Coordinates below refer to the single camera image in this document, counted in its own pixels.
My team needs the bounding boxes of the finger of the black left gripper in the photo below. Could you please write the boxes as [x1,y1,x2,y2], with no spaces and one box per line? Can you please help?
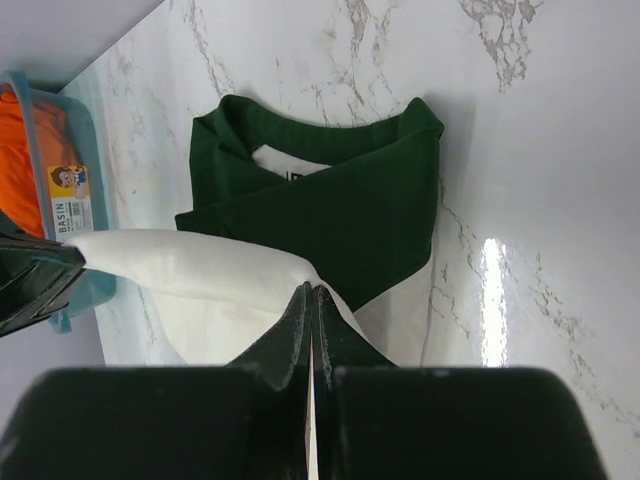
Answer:
[1,214,85,337]

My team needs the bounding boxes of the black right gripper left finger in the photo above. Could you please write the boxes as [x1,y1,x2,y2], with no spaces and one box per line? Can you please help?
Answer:
[1,284,311,479]

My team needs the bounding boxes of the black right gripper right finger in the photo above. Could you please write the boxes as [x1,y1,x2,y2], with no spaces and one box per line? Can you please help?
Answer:
[311,287,606,479]

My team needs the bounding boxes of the white and green t shirt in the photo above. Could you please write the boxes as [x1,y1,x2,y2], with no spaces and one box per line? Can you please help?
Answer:
[71,95,444,366]

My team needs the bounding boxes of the yellow bin label sticker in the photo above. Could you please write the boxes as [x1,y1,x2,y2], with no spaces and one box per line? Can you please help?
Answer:
[47,165,94,242]

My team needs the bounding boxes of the orange crumpled t shirt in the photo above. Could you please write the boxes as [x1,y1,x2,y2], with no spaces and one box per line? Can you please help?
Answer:
[1,84,80,238]

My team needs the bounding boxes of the teal plastic bin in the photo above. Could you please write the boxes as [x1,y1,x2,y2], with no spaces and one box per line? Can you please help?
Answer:
[1,71,116,336]

